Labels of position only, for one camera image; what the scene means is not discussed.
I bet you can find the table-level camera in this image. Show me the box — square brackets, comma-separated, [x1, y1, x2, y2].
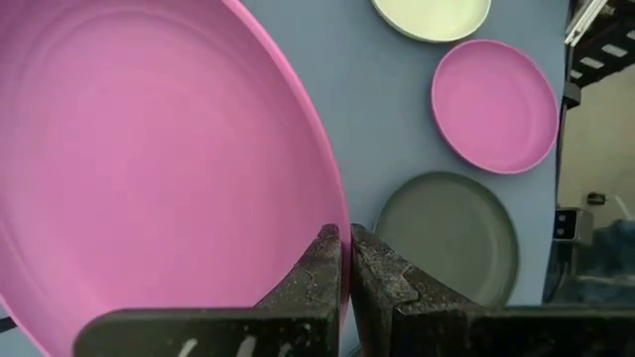
[552, 206, 595, 245]

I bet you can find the dark grey plate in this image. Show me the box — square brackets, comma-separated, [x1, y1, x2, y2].
[374, 171, 521, 307]

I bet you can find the black case with white labels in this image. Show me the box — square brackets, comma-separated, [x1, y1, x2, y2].
[570, 24, 635, 89]

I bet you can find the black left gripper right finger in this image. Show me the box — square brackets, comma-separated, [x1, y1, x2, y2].
[349, 223, 475, 357]

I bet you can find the purple plate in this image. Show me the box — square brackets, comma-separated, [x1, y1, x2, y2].
[0, 0, 352, 357]
[430, 39, 561, 176]

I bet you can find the silver aluminium bracket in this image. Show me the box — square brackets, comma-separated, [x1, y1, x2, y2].
[565, 0, 610, 49]

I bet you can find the cream white plate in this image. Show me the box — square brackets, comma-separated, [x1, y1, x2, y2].
[370, 0, 492, 44]

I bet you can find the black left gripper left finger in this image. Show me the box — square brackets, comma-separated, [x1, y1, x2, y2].
[255, 223, 344, 309]

